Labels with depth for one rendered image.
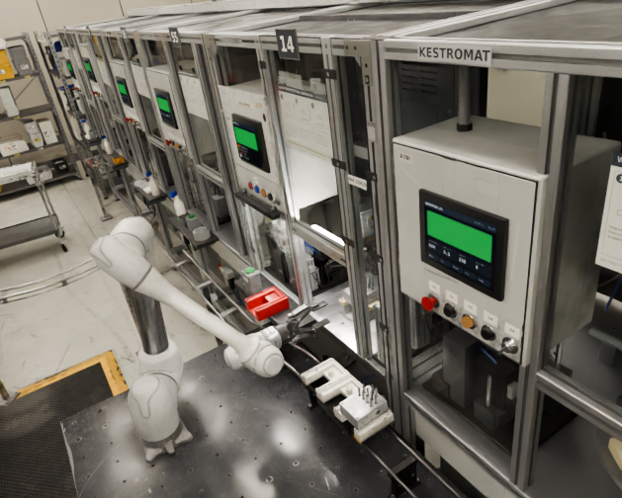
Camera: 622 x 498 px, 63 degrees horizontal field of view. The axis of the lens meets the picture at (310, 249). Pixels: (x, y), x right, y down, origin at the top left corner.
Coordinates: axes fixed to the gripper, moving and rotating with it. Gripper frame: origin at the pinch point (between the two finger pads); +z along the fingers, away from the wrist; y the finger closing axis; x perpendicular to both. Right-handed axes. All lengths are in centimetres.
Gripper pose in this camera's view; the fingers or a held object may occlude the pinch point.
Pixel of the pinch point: (321, 314)
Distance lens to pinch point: 200.2
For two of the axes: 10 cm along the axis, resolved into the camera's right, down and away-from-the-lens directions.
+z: 8.4, -3.6, 4.1
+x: -5.3, -3.4, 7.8
